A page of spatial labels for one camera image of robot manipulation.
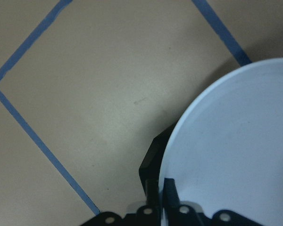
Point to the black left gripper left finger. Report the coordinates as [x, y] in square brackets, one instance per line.
[152, 209]

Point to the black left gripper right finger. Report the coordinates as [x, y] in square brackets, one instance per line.
[171, 202]

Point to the light blue plate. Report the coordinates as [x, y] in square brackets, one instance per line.
[226, 151]

